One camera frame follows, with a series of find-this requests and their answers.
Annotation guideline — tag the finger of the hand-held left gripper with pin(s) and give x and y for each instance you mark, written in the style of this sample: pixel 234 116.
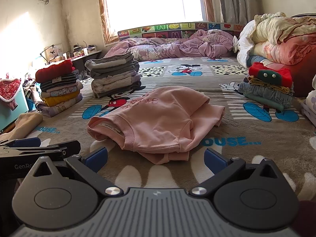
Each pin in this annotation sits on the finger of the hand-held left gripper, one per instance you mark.
pixel 27 142
pixel 71 147

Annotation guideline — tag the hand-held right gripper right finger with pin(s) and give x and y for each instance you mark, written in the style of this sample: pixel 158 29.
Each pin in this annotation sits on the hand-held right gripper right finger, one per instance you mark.
pixel 214 159

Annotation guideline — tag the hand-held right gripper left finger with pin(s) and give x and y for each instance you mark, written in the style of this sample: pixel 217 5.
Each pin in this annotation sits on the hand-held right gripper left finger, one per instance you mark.
pixel 96 156

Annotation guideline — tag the pink sweatshirt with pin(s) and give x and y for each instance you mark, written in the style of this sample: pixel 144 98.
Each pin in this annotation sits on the pink sweatshirt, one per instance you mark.
pixel 158 118

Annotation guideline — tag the stack of colourful folded clothes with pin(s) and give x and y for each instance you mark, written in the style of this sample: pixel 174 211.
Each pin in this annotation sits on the stack of colourful folded clothes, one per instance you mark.
pixel 59 88

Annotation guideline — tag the stack of grey folded clothes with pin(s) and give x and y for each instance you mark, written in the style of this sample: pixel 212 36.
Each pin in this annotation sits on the stack of grey folded clothes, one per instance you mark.
pixel 113 79

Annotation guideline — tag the folded clothes stack with jeans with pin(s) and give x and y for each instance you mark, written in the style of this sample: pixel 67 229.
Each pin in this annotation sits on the folded clothes stack with jeans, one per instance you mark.
pixel 266 91

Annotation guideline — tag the beige cloth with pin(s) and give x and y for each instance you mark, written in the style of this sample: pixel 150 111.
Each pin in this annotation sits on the beige cloth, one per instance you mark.
pixel 27 123

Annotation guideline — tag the teal box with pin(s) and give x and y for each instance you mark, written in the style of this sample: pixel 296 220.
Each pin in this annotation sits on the teal box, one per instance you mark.
pixel 12 113

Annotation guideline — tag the cartoon mouse printed blanket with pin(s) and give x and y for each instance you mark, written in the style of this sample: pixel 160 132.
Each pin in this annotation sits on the cartoon mouse printed blanket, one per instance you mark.
pixel 246 128

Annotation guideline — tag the red floral cushion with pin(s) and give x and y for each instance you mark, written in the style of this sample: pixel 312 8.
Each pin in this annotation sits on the red floral cushion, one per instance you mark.
pixel 8 88

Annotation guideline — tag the dark desk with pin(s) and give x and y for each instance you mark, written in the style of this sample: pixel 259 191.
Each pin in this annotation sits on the dark desk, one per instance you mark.
pixel 84 59

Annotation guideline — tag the black desk lamp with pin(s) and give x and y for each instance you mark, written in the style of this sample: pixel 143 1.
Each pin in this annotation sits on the black desk lamp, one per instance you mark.
pixel 47 49

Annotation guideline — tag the blue folded quilt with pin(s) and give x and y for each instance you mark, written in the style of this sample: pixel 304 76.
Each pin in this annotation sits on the blue folded quilt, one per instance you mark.
pixel 254 60

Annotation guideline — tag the person's maroon clothing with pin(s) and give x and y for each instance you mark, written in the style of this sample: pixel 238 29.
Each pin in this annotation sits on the person's maroon clothing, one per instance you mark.
pixel 307 219

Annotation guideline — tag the purple quilt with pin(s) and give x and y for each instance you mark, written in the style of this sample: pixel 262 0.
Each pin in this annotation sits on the purple quilt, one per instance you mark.
pixel 197 44

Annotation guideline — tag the dark red quilt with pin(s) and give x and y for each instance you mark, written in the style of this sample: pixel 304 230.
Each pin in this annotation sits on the dark red quilt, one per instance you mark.
pixel 303 79

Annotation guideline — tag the orange patterned curtain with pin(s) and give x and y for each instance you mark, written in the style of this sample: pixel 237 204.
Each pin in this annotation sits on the orange patterned curtain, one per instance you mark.
pixel 106 29

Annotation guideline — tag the pile of folded quilts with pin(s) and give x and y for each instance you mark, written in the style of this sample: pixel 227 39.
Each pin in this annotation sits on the pile of folded quilts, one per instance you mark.
pixel 291 51

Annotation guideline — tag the alphabet printed headboard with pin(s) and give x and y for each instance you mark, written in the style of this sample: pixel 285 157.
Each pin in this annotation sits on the alphabet printed headboard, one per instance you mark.
pixel 172 27

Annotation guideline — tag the cream quilt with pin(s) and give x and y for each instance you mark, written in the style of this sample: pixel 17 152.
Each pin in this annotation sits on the cream quilt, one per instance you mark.
pixel 276 27

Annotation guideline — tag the grey curtain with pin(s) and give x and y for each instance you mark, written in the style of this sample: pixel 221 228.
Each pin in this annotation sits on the grey curtain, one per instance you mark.
pixel 237 0

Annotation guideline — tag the window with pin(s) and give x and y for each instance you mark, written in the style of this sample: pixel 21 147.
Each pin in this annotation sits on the window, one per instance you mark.
pixel 153 2

